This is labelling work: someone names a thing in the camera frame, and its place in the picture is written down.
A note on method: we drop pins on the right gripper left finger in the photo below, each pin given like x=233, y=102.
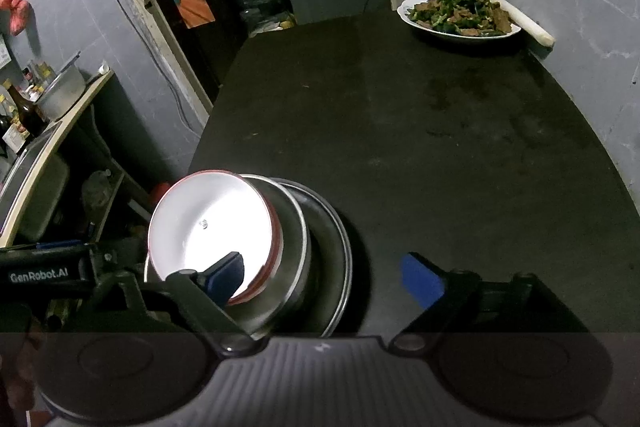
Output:
x=197, y=298

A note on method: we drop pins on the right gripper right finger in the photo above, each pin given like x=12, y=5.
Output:
x=461, y=301

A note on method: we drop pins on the steel bowl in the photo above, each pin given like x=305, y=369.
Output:
x=286, y=285

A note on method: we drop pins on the white bowl red rim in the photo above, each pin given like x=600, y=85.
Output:
x=208, y=215

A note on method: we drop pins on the large steel plate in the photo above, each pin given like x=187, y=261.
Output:
x=325, y=295

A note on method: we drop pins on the kitchen counter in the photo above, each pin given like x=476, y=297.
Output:
x=28, y=169

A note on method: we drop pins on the person's left hand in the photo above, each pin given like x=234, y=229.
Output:
x=18, y=355

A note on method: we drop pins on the dark sauce bottle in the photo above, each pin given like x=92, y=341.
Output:
x=29, y=114

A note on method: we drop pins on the steel pot on counter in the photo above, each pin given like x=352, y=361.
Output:
x=63, y=91

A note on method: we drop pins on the white leek stalk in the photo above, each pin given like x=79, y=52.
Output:
x=540, y=35

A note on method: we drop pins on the red hanging bag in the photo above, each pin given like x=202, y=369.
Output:
x=19, y=11

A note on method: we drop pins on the white plate of stir-fry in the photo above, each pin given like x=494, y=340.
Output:
x=459, y=19

